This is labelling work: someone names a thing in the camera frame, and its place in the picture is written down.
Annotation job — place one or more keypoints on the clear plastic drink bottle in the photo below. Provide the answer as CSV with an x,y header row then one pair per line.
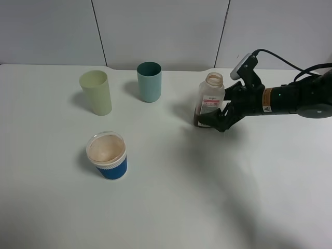
x,y
210,97

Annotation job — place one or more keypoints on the blue and white cup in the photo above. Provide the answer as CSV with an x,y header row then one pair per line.
x,y
107,151

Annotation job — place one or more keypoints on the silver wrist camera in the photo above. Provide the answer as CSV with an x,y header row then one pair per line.
x,y
250,57

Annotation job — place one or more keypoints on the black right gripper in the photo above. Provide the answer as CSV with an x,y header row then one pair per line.
x,y
245,100

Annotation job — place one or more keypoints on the pale yellow-green plastic cup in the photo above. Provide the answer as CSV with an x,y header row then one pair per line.
x,y
96,88

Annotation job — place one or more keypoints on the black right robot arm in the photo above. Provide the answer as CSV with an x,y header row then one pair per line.
x,y
309,98

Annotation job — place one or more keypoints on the teal plastic cup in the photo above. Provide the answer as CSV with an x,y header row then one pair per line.
x,y
149,81

